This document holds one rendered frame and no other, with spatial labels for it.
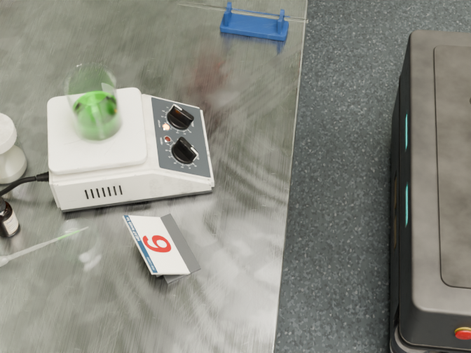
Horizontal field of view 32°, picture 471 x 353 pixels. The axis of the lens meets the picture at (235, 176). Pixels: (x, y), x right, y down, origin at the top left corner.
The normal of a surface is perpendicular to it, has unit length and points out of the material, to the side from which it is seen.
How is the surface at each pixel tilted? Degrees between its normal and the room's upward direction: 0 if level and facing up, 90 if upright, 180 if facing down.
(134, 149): 0
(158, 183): 90
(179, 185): 90
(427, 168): 0
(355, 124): 0
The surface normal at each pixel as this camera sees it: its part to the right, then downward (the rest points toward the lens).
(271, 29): -0.02, -0.58
